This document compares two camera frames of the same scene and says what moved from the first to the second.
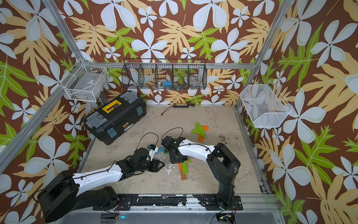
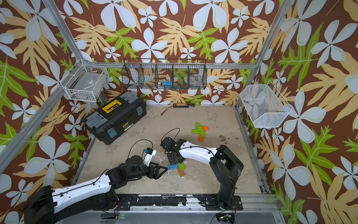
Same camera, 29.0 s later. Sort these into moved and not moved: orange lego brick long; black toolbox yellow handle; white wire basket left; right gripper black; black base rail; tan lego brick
Moved: tan lego brick
Not moved: orange lego brick long; right gripper black; black toolbox yellow handle; white wire basket left; black base rail
